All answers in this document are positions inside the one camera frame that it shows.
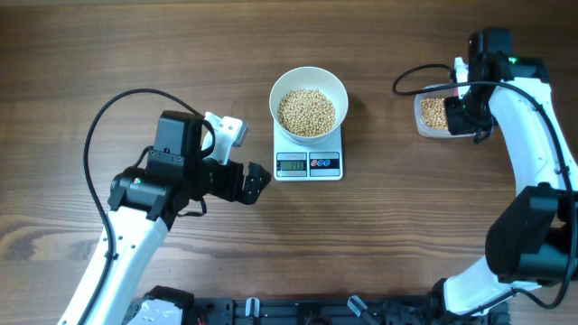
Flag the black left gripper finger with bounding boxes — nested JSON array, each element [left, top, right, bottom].
[[238, 182, 261, 205], [246, 162, 272, 188]]

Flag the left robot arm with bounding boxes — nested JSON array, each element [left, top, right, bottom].
[[60, 111, 271, 325]]

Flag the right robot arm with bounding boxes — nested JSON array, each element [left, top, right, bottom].
[[440, 28, 577, 320]]

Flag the white digital kitchen scale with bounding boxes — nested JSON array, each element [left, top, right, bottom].
[[274, 123, 344, 181]]

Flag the soybeans in bowl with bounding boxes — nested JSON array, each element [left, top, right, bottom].
[[277, 88, 336, 137]]

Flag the white bowl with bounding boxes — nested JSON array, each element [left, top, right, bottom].
[[269, 67, 349, 143]]

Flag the soybeans pile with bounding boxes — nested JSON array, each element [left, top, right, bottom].
[[420, 97, 448, 130]]

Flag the clear plastic container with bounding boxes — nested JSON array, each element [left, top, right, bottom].
[[414, 88, 467, 138]]

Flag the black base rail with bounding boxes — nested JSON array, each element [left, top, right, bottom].
[[130, 295, 511, 325]]

